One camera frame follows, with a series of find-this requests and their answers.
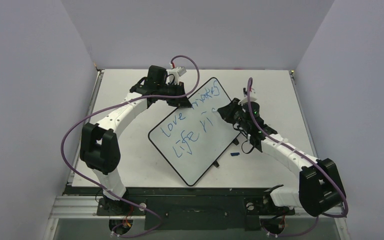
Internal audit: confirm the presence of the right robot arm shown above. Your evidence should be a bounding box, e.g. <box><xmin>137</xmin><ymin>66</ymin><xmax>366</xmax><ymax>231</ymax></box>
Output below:
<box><xmin>215</xmin><ymin>98</ymin><xmax>349</xmax><ymax>218</ymax></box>

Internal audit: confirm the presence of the black framed whiteboard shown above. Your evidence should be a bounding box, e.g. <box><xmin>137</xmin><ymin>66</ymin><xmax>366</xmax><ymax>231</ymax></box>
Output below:
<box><xmin>148</xmin><ymin>77</ymin><xmax>239</xmax><ymax>187</ymax></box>

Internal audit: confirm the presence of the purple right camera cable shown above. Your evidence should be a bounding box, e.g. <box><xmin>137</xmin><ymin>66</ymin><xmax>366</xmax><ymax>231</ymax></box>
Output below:
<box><xmin>246</xmin><ymin>77</ymin><xmax>350</xmax><ymax>238</ymax></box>

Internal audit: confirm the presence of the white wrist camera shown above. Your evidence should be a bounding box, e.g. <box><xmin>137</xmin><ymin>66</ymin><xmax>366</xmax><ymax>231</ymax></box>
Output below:
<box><xmin>238</xmin><ymin>87</ymin><xmax>257</xmax><ymax>106</ymax></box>
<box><xmin>167</xmin><ymin>66</ymin><xmax>187</xmax><ymax>85</ymax></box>

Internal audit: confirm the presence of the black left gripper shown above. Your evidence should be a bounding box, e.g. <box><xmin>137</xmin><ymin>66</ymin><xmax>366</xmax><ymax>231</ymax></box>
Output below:
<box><xmin>158</xmin><ymin>82</ymin><xmax>192</xmax><ymax>109</ymax></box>

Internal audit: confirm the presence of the purple camera cable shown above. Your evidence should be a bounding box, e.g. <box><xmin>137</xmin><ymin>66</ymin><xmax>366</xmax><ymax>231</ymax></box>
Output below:
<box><xmin>60</xmin><ymin>54</ymin><xmax>201</xmax><ymax>239</ymax></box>
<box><xmin>246</xmin><ymin>77</ymin><xmax>350</xmax><ymax>238</ymax></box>

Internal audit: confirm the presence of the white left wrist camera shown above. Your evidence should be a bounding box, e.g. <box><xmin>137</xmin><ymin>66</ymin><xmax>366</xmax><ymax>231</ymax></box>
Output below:
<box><xmin>167</xmin><ymin>66</ymin><xmax>187</xmax><ymax>85</ymax></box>

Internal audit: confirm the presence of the aluminium frame rail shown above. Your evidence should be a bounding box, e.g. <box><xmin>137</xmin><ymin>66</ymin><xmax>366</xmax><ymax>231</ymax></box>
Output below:
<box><xmin>47</xmin><ymin>194</ymin><xmax>348</xmax><ymax>221</ymax></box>

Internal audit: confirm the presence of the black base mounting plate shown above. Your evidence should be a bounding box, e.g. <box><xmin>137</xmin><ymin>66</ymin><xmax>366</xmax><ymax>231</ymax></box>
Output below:
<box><xmin>63</xmin><ymin>185</ymin><xmax>295</xmax><ymax>233</ymax></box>

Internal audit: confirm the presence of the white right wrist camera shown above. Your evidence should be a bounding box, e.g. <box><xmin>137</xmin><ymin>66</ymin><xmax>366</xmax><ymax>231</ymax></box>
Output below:
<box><xmin>238</xmin><ymin>87</ymin><xmax>257</xmax><ymax>106</ymax></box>

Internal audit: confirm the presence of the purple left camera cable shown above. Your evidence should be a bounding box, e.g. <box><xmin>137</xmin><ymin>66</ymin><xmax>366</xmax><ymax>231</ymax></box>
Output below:
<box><xmin>60</xmin><ymin>54</ymin><xmax>201</xmax><ymax>239</ymax></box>

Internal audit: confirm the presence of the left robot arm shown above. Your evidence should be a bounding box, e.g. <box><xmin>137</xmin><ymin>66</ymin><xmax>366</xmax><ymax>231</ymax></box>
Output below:
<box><xmin>79</xmin><ymin>65</ymin><xmax>192</xmax><ymax>215</ymax></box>

